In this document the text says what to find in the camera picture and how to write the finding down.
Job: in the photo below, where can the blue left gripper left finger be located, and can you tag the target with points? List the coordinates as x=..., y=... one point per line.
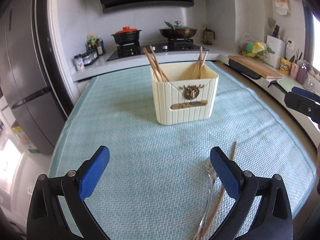
x=91, y=170

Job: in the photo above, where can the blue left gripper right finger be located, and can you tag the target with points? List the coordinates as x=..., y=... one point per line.
x=228, y=172

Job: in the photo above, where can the wooden chopstick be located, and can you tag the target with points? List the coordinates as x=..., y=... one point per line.
x=195, y=76
x=152, y=63
x=156, y=67
x=164, y=77
x=194, y=69
x=202, y=65
x=216, y=208
x=199, y=61

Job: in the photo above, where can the green round tray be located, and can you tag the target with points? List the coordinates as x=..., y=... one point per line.
x=286, y=85

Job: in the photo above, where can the yellow cup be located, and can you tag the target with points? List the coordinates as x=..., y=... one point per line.
x=285, y=66

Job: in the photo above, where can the wooden cutting board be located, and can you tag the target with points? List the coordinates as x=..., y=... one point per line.
x=252, y=68

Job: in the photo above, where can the light blue table mat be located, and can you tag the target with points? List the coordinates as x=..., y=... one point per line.
x=155, y=185

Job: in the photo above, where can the white knife block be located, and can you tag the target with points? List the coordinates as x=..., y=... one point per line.
x=275, y=51

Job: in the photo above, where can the yellow green fruit bag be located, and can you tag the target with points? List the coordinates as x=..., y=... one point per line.
x=252, y=48

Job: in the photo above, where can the cream utensil holder box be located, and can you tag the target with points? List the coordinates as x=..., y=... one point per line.
x=181, y=89

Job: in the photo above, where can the grey refrigerator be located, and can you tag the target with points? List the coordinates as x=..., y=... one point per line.
x=30, y=79

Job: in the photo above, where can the white spice jar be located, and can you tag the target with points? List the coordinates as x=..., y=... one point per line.
x=78, y=61

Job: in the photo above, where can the spice jar rack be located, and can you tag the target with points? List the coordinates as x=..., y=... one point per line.
x=89, y=57

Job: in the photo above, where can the dark glass kettle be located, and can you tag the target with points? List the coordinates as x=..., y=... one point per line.
x=208, y=36

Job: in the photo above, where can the black gas stove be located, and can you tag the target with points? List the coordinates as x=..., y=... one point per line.
x=171, y=45

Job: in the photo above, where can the sauce bottles group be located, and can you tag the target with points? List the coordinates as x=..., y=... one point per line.
x=96, y=43

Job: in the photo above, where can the black pot red lid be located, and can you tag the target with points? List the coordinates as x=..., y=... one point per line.
x=126, y=35

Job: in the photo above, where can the wok with glass lid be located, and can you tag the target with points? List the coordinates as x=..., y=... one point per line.
x=177, y=31

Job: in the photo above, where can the wall calendar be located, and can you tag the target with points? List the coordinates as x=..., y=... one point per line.
x=283, y=7

